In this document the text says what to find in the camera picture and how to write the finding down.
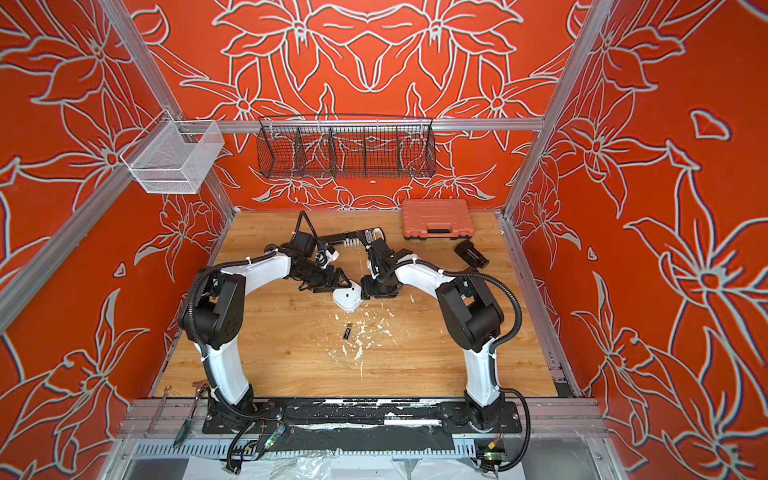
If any red plastic tool case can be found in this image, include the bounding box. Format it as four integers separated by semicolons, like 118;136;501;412
401;199;475;240

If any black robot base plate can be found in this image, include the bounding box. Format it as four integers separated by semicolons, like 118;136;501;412
201;397;523;436

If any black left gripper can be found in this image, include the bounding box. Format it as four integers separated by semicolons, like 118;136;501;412
296;263;353;291

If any black wire wall basket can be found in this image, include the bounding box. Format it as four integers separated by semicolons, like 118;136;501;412
256;115;437;179

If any black small vise clamp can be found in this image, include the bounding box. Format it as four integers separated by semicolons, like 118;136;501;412
454;240;489;269

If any metal wrench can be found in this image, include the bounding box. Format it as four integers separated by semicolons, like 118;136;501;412
143;386;172;438

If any clear plastic bag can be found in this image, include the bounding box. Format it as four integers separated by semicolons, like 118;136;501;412
269;455;334;480

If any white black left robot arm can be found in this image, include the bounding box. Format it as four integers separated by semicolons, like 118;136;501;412
179;230;362;474

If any white alarm clock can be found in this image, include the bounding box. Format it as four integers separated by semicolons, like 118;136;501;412
332;283;362;313

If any white wire wall basket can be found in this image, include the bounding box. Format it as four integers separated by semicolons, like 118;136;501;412
120;119;224;195

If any green handled screwdriver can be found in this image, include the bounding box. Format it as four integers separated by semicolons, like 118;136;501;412
173;381;209;449

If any black white screwdriver bit holder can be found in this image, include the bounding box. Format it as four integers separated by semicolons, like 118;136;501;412
322;227;386;247

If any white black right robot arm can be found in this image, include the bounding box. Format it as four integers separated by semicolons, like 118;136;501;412
361;239;532;476

